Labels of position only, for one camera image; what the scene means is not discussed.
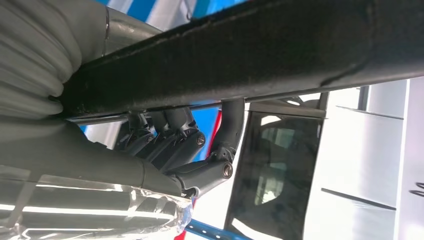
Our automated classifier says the white car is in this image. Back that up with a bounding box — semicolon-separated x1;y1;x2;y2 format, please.
193;76;424;240

